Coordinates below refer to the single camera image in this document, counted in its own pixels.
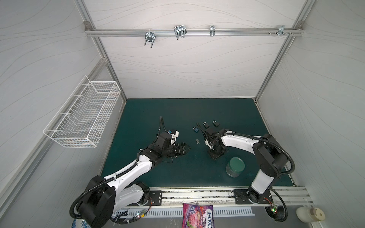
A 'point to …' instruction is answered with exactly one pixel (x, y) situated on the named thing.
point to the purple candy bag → (195, 216)
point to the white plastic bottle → (307, 214)
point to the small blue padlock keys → (197, 141)
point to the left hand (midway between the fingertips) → (188, 146)
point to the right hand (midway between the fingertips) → (216, 152)
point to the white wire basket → (82, 120)
